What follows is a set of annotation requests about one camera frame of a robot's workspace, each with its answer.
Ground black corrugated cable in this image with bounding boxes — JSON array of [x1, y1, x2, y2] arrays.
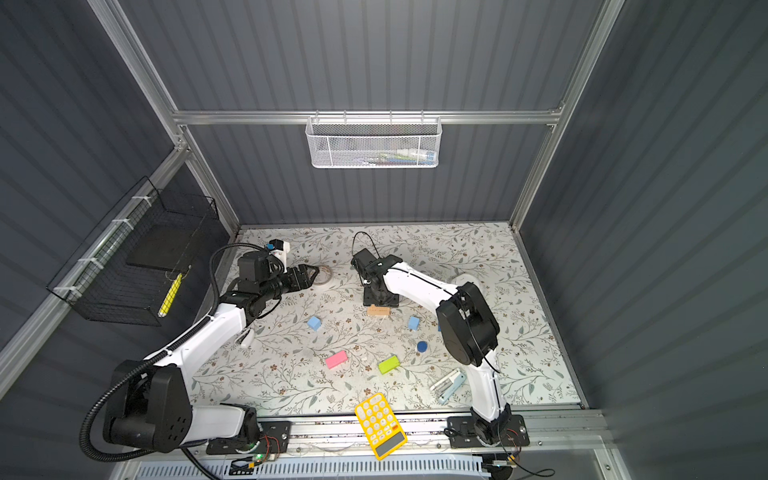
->
[[79, 242, 268, 480]]

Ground light blue cube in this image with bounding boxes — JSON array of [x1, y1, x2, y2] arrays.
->
[[307, 316, 322, 331]]

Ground white round device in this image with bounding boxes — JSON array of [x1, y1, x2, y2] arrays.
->
[[451, 273, 479, 286]]

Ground white light-blue stapler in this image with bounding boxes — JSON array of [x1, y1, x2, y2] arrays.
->
[[430, 368, 466, 405]]

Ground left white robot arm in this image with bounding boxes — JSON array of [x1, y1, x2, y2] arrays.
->
[[79, 240, 320, 461]]

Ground pink block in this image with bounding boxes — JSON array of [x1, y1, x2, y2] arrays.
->
[[325, 351, 348, 369]]

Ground black wire basket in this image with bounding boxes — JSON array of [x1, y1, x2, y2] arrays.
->
[[47, 177, 222, 326]]

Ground wooden block with holes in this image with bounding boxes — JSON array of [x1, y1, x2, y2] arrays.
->
[[366, 305, 391, 317]]

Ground green block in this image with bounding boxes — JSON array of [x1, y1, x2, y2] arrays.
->
[[377, 355, 400, 375]]

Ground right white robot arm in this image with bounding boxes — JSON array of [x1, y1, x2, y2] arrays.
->
[[351, 249, 511, 446]]

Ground white wire basket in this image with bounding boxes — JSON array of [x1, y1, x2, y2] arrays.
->
[[305, 119, 443, 169]]

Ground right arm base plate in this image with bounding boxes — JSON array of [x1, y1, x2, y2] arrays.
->
[[443, 415, 530, 449]]

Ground yellow calculator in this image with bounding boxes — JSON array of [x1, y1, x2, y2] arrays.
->
[[354, 393, 408, 461]]

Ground yellow marker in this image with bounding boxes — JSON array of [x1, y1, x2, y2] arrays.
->
[[157, 273, 184, 318]]

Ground tape roll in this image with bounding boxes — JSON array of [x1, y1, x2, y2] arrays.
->
[[313, 265, 333, 288]]

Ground pens in white basket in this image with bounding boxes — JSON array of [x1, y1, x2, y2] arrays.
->
[[353, 149, 438, 167]]

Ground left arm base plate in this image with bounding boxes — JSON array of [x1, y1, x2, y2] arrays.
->
[[206, 421, 292, 455]]

